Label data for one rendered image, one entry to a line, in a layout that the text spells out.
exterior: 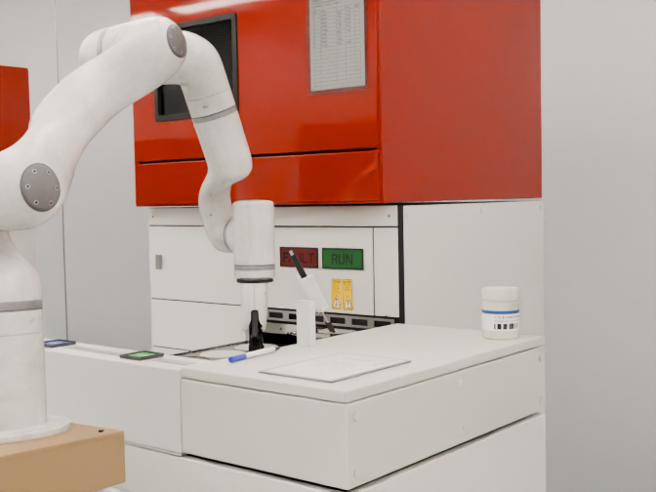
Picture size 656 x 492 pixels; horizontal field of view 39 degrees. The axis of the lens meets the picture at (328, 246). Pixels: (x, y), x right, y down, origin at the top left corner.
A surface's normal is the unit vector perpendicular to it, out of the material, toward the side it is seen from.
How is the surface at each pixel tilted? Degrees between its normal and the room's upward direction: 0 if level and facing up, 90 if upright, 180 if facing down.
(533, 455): 90
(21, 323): 87
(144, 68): 113
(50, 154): 66
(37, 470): 90
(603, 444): 90
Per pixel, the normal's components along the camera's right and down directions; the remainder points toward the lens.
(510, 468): 0.78, 0.02
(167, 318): -0.63, 0.05
